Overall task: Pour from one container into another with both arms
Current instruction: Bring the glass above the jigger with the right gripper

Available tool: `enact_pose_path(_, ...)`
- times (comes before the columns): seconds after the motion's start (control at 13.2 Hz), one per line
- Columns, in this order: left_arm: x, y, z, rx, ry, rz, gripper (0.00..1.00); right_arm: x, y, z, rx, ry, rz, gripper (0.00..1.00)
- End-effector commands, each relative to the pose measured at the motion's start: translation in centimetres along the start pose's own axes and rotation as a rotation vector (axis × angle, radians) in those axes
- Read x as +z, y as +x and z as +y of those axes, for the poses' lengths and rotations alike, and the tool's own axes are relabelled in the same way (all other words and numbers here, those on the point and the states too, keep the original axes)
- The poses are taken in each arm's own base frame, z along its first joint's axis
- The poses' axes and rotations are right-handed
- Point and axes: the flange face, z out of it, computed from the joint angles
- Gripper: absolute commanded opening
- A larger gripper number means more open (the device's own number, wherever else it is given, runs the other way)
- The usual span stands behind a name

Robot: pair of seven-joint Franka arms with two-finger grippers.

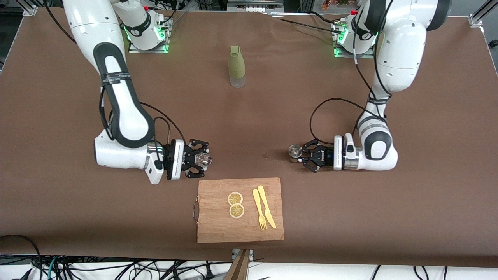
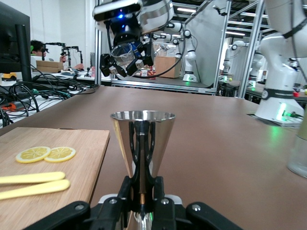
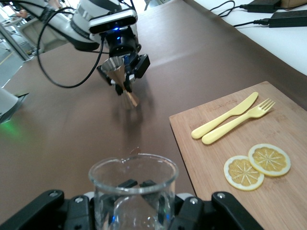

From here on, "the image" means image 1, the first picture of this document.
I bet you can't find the clear glass cup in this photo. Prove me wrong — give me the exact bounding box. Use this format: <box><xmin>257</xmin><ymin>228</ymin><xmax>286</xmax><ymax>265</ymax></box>
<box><xmin>195</xmin><ymin>152</ymin><xmax>213</xmax><ymax>170</ymax></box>

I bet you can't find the steel jigger measuring cup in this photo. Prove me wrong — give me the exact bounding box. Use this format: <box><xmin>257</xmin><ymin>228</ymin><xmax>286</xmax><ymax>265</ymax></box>
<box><xmin>288</xmin><ymin>144</ymin><xmax>304</xmax><ymax>162</ymax></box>

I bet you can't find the wooden cutting board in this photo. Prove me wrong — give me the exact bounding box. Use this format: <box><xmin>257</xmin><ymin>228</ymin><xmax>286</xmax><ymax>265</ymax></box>
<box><xmin>193</xmin><ymin>177</ymin><xmax>284</xmax><ymax>244</ymax></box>

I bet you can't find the yellow plastic knife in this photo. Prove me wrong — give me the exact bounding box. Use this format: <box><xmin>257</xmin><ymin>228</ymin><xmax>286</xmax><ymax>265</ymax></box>
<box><xmin>257</xmin><ymin>185</ymin><xmax>277</xmax><ymax>229</ymax></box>

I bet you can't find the yellow plastic fork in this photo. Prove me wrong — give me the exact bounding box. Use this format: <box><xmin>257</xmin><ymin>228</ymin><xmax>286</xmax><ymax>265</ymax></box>
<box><xmin>252</xmin><ymin>189</ymin><xmax>268</xmax><ymax>231</ymax></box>

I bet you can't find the green sleeved glass bottle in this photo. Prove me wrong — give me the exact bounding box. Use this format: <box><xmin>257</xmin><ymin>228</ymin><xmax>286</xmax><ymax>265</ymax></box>
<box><xmin>228</xmin><ymin>45</ymin><xmax>246</xmax><ymax>89</ymax></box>

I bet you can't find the brown table cover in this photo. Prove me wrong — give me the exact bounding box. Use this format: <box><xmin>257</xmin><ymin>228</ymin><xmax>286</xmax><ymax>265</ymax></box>
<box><xmin>0</xmin><ymin>8</ymin><xmax>498</xmax><ymax>269</ymax></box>

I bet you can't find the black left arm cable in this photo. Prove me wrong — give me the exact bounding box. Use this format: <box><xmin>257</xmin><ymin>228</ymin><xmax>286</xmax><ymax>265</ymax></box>
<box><xmin>309</xmin><ymin>23</ymin><xmax>389</xmax><ymax>146</ymax></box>

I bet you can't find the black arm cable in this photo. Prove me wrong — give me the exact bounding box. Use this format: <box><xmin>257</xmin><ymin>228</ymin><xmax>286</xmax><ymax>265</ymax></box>
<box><xmin>309</xmin><ymin>23</ymin><xmax>389</xmax><ymax>146</ymax></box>
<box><xmin>99</xmin><ymin>87</ymin><xmax>187</xmax><ymax>156</ymax></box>

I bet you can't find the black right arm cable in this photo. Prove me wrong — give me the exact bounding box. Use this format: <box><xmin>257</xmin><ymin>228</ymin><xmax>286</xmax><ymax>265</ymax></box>
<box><xmin>99</xmin><ymin>87</ymin><xmax>187</xmax><ymax>156</ymax></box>

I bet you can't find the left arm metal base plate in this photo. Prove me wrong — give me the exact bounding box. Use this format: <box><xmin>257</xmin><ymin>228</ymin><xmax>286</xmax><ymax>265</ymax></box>
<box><xmin>334</xmin><ymin>21</ymin><xmax>375</xmax><ymax>59</ymax></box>

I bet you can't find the wooden post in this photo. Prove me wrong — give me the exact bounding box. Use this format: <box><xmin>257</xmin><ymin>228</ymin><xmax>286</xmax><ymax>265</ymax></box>
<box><xmin>225</xmin><ymin>249</ymin><xmax>251</xmax><ymax>280</ymax></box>

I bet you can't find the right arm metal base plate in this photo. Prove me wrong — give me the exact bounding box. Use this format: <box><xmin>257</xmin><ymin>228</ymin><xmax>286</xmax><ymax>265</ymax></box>
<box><xmin>128</xmin><ymin>17</ymin><xmax>168</xmax><ymax>54</ymax></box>

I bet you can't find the black cable on table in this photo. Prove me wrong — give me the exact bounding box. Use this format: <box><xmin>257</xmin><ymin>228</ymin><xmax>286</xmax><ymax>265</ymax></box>
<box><xmin>268</xmin><ymin>11</ymin><xmax>343</xmax><ymax>35</ymax></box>

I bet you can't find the thick black floor cable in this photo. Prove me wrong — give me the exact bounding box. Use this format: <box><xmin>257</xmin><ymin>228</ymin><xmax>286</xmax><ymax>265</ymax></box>
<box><xmin>0</xmin><ymin>234</ymin><xmax>43</xmax><ymax>280</ymax></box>

